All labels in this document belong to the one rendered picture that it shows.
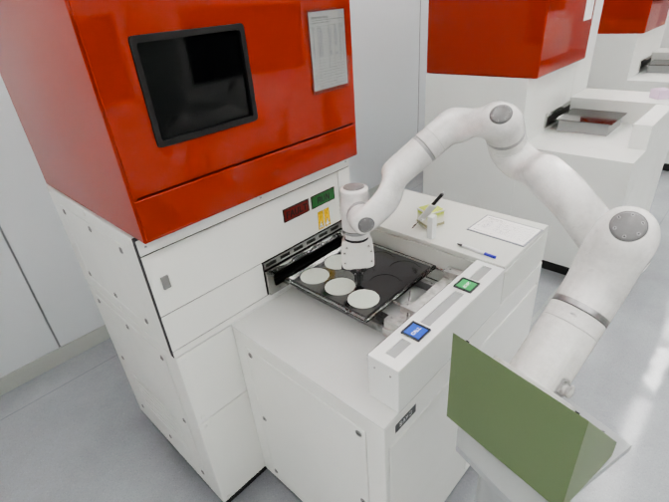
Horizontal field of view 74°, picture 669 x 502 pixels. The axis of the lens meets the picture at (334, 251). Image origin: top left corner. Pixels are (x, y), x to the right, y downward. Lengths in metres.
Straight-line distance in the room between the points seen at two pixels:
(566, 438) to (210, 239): 0.99
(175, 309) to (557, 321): 0.98
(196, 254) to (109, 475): 1.30
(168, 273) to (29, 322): 1.69
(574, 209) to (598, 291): 0.21
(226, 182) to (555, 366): 0.91
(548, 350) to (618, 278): 0.20
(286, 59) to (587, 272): 0.93
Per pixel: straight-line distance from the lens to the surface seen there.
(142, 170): 1.14
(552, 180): 1.16
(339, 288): 1.44
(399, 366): 1.08
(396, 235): 1.64
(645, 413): 2.53
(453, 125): 1.30
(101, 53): 1.09
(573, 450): 0.95
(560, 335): 1.04
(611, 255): 1.04
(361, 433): 1.23
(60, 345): 3.03
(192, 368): 1.49
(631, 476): 2.28
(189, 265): 1.33
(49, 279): 2.84
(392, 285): 1.45
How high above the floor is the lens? 1.72
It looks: 30 degrees down
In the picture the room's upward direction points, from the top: 5 degrees counter-clockwise
